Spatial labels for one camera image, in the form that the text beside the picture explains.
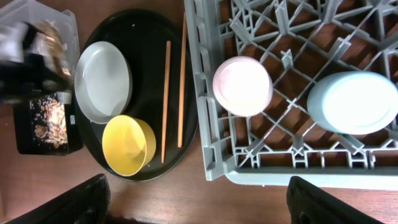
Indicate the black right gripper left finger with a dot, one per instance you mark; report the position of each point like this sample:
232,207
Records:
88,202

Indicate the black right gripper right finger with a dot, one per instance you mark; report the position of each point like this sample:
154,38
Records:
309,204

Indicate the yellow bowl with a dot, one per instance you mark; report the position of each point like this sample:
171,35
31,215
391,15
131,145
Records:
128,145

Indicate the food scraps pile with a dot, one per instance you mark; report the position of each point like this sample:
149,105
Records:
48,120

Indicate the light blue cup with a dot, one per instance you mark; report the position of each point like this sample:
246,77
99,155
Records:
353,102

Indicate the pink cup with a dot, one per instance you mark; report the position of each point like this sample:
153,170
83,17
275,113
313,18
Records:
242,86

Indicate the gold brown snack wrapper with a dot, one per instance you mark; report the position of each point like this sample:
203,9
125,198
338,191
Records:
55,56

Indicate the grey dishwasher rack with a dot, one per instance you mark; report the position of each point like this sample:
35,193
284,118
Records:
299,43

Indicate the black rectangular tray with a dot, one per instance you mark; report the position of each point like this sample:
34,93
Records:
26,143

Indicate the grey plate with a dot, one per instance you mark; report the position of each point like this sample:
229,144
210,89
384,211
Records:
103,82

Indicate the round black tray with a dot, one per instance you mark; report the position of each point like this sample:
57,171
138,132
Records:
141,36

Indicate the left wooden chopstick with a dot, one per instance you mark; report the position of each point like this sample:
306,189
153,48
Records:
165,98

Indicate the wooden chopstick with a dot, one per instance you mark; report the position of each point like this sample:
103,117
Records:
182,83
165,98

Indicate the right wooden chopstick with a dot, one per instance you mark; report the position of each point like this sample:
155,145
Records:
182,83

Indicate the clear plastic bin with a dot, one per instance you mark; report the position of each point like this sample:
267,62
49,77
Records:
20,37

